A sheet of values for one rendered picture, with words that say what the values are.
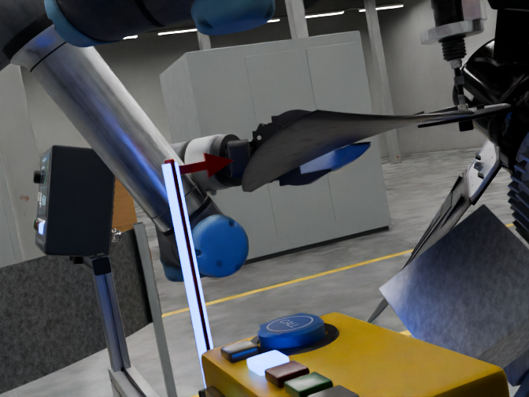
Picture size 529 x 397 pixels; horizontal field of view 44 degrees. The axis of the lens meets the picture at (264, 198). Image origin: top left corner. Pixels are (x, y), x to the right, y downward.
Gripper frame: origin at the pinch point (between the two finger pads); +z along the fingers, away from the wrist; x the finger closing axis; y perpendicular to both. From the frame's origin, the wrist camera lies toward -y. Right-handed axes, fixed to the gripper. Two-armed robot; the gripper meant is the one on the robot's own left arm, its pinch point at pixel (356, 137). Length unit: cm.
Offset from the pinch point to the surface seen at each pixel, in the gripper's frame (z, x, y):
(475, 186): 10.3, 7.4, 11.2
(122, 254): -155, 19, 123
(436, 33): 10.9, -9.7, -0.5
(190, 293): -9.0, 14.0, -23.2
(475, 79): 12.6, -5.0, 7.5
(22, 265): -157, 17, 76
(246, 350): 8.9, 14.6, -41.7
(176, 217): -8.9, 6.8, -24.1
